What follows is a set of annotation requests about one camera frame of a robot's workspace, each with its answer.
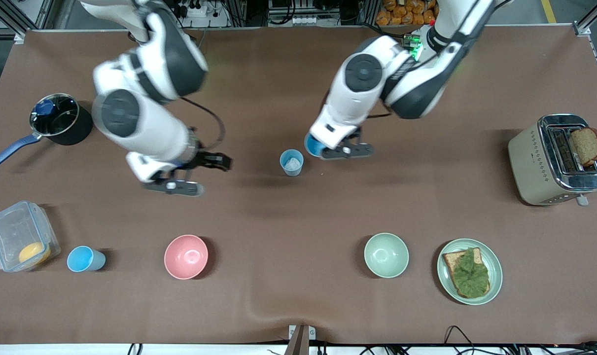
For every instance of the pale green plate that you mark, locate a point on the pale green plate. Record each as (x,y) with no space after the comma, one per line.
(496,266)

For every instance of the brown table cloth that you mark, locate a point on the brown table cloth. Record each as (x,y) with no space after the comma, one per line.
(298,222)

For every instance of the blue cup holding tissue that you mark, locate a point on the blue cup holding tissue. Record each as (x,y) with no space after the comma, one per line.
(292,172)

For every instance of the pink bowl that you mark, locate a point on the pink bowl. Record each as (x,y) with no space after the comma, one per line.
(186,256)

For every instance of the green lettuce leaf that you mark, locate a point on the green lettuce leaf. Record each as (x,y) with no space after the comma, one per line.
(471,276)

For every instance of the white power strip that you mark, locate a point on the white power strip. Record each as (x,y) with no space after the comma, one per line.
(197,10)

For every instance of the pale green bowl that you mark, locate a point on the pale green bowl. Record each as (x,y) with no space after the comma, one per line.
(386,255)

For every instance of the plain blue cup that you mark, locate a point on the plain blue cup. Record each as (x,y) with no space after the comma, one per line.
(312,146)
(81,259)

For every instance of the orange round food piece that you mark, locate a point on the orange round food piece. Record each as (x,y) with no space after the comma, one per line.
(33,252)

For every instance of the small white socket strip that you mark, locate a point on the small white socket strip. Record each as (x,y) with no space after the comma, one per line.
(304,20)

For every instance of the glass lid with blue knob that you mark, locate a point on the glass lid with blue knob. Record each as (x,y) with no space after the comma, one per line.
(61,121)

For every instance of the pile of orange buns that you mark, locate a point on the pile of orange buns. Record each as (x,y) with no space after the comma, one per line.
(406,15)

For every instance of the clear plastic container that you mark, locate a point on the clear plastic container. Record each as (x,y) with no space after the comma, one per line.
(12,229)

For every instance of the beige chrome toaster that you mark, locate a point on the beige chrome toaster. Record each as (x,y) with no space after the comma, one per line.
(530,162)

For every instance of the metal table bracket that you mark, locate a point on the metal table bracket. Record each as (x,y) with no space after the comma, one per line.
(300,340)

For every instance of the toast slice under lettuce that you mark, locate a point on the toast slice under lettuce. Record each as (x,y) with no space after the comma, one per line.
(450,259)

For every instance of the brown bread slice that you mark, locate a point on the brown bread slice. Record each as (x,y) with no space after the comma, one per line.
(586,145)

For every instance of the white crumpled tissue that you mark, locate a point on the white crumpled tissue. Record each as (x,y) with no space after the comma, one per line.
(292,164)

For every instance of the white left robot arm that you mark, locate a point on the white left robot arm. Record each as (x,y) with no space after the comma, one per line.
(347,103)

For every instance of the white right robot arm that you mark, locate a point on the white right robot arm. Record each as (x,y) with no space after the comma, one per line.
(150,128)

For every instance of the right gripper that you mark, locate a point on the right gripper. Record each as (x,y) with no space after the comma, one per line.
(208,159)

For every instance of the aluminium frame profile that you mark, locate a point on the aluminium frame profile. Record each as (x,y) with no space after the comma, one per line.
(591,17)
(32,15)

